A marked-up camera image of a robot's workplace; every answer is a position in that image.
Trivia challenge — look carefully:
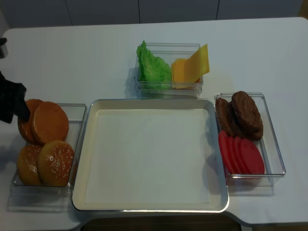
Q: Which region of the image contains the sesame top bun front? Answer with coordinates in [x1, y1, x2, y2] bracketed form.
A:
[37, 141, 75, 187]

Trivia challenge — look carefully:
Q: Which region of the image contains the green lettuce leaf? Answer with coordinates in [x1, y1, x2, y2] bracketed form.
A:
[136, 41, 172, 90]

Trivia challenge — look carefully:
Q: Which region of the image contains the top brown beef patty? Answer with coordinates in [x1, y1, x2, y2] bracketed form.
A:
[231, 91, 263, 141]

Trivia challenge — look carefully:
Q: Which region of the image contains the white parchment paper sheet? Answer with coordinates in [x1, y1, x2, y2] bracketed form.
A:
[85, 115, 209, 204]

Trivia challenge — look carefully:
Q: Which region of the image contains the sesame bun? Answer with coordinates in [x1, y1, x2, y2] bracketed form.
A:
[16, 144, 42, 185]
[37, 141, 75, 187]

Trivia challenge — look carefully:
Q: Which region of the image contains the clear plastic patty tomato container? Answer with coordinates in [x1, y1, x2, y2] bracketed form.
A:
[215, 93, 286, 187]

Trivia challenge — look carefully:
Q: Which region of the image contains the flat yellow cheese slice stack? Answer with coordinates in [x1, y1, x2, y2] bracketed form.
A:
[171, 58, 202, 90]

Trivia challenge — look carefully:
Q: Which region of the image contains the bun half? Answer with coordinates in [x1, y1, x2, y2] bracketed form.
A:
[18, 99, 46, 145]
[31, 102, 69, 145]

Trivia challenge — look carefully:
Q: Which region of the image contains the sesame top bun rear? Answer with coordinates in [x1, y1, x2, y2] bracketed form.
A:
[16, 144, 42, 185]

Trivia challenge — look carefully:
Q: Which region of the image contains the clear plastic bun container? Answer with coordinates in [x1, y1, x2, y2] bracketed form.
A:
[10, 103, 87, 194]

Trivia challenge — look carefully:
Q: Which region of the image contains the middle brown beef patty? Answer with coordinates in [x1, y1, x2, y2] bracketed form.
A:
[227, 102, 263, 141]

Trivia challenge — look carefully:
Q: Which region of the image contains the front red tomato slice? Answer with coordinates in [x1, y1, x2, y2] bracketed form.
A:
[239, 139, 265, 175]

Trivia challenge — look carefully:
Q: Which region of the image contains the brown beef patty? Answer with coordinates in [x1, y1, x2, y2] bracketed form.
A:
[227, 102, 263, 141]
[215, 98, 236, 137]
[231, 91, 263, 141]

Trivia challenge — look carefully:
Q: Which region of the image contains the red tomato slice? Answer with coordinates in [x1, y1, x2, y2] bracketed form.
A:
[234, 137, 248, 174]
[228, 137, 241, 174]
[239, 139, 265, 175]
[218, 130, 235, 174]

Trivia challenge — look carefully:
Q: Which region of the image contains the rear red tomato slice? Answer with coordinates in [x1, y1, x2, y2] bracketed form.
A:
[218, 130, 235, 174]

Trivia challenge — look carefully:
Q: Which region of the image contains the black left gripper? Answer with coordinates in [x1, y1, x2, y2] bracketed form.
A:
[0, 73, 30, 124]

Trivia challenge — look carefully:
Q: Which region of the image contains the left brown beef patty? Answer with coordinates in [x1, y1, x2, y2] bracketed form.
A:
[215, 98, 236, 137]

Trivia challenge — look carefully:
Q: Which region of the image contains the upright yellow cheese slice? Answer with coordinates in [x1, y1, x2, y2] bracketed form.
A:
[184, 44, 210, 83]

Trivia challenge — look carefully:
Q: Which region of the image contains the clear plastic lettuce cheese container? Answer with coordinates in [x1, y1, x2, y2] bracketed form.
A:
[133, 43, 204, 98]

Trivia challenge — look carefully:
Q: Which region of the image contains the silver metal baking tray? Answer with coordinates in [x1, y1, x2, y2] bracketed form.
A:
[72, 99, 229, 213]

